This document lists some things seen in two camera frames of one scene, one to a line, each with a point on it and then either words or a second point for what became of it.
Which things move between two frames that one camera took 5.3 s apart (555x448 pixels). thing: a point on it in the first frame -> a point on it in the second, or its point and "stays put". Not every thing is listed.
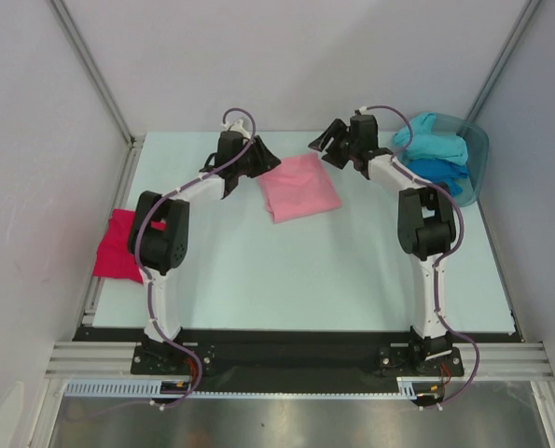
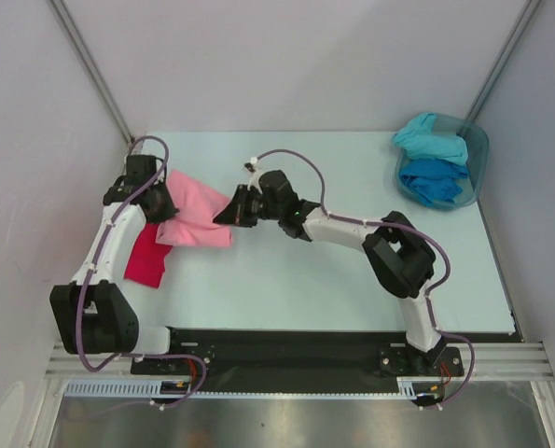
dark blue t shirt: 440,172 stays put
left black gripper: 265,160 -> 168,210
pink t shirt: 301,187 -> 194,224
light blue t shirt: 427,145 stays put
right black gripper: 340,147 -> 244,205
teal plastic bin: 478,147 stays put
